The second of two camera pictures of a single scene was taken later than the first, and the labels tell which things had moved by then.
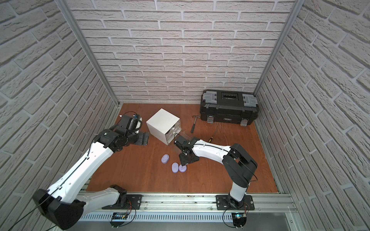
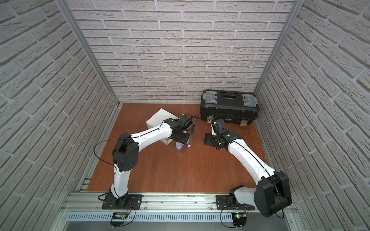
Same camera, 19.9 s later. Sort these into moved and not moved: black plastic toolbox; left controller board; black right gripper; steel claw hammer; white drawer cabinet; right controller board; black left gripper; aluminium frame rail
Moved: black left gripper; black right gripper
Not moved: black plastic toolbox; steel claw hammer; left controller board; aluminium frame rail; right controller board; white drawer cabinet
